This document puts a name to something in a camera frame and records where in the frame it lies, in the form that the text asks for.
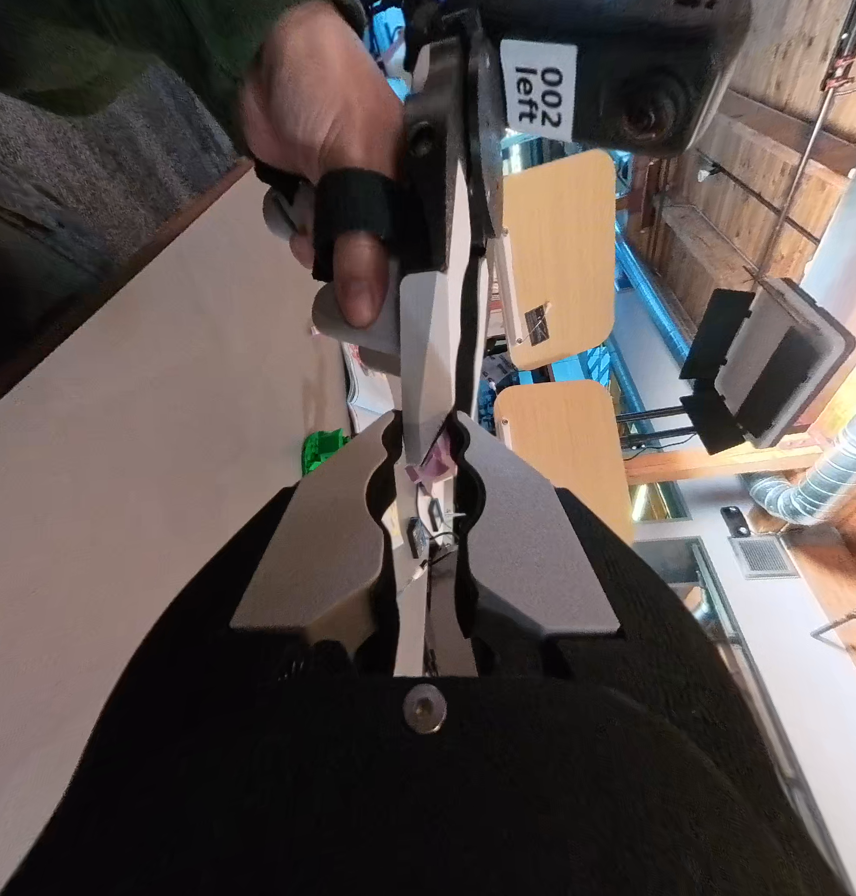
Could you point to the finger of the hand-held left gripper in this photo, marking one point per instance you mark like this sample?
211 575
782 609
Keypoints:
424 350
484 315

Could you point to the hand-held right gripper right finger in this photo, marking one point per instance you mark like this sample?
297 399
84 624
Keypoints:
540 560

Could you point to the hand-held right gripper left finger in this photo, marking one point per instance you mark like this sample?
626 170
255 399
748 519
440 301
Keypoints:
309 553

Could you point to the pink lego piece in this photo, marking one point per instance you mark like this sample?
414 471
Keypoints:
435 462

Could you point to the green lego plant model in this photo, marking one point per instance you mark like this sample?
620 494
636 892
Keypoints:
323 451

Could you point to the person's left hand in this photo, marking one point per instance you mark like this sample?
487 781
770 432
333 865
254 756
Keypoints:
316 105

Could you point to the metal pipe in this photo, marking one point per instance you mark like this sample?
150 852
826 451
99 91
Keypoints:
809 140

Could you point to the black studio light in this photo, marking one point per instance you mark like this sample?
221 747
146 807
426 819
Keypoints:
770 364

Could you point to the small black wall device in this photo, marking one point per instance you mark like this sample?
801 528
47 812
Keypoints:
735 520

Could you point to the wall vent grille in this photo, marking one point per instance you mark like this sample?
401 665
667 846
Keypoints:
763 557

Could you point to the silver flexible duct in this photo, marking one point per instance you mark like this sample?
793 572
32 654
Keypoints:
819 469

